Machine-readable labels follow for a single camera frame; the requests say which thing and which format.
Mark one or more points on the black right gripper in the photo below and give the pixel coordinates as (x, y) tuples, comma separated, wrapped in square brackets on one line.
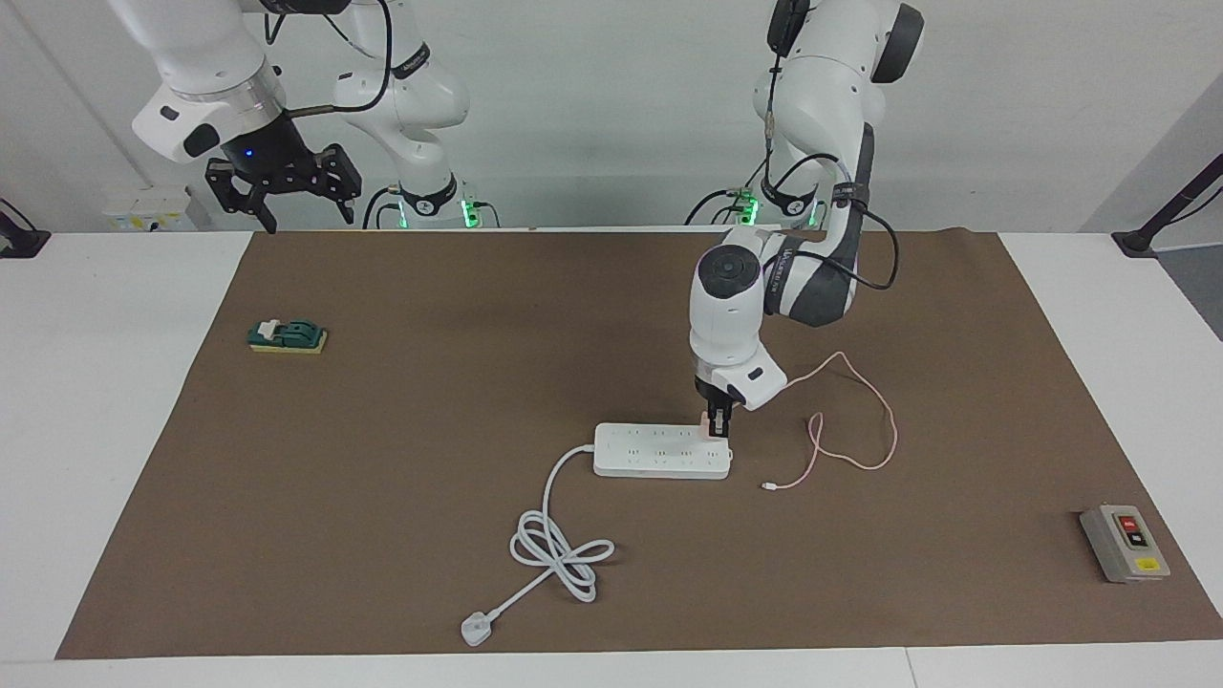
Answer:
[(277, 172)]

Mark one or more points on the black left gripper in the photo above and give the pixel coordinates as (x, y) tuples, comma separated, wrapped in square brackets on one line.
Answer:
[(712, 397)]

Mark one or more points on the pink charger adapter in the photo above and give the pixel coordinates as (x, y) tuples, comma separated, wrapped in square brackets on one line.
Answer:
[(709, 428)]

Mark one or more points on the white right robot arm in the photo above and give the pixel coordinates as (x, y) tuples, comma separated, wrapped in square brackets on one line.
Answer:
[(201, 48)]

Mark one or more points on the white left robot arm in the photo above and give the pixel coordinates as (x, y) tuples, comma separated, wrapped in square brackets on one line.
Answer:
[(726, 325)]

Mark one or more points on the white power strip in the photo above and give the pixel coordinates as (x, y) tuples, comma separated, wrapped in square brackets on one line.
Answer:
[(650, 454)]

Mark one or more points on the brown table mat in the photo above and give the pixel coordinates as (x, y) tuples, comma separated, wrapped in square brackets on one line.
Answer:
[(764, 573)]

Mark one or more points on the black angled stand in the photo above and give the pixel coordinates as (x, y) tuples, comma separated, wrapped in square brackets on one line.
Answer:
[(1137, 241)]

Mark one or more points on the green knife switch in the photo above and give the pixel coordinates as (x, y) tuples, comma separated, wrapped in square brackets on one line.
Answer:
[(287, 336)]

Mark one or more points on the white wall socket box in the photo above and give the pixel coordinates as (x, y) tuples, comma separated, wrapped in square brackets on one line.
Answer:
[(148, 212)]

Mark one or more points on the grey push-button switch box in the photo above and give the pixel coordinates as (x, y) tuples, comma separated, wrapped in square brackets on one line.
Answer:
[(1126, 545)]

